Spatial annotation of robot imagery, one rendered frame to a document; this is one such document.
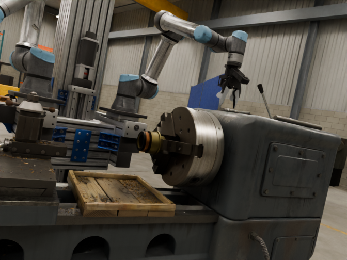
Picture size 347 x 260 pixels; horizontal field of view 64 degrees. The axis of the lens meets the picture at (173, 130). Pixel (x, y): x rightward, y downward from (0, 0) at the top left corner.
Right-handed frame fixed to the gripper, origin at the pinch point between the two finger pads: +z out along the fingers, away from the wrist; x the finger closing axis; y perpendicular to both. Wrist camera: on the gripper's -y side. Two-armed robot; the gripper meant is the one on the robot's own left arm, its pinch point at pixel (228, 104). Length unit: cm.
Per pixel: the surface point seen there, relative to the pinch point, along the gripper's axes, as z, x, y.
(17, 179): 33, 84, -31
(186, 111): 7.6, 31.9, -16.0
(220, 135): 13.9, 21.1, -25.7
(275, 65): -268, -785, 739
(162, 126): 15.2, 37.4, -9.9
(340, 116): -95, -863, 479
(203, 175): 29.3, 25.3, -25.8
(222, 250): 55, 15, -32
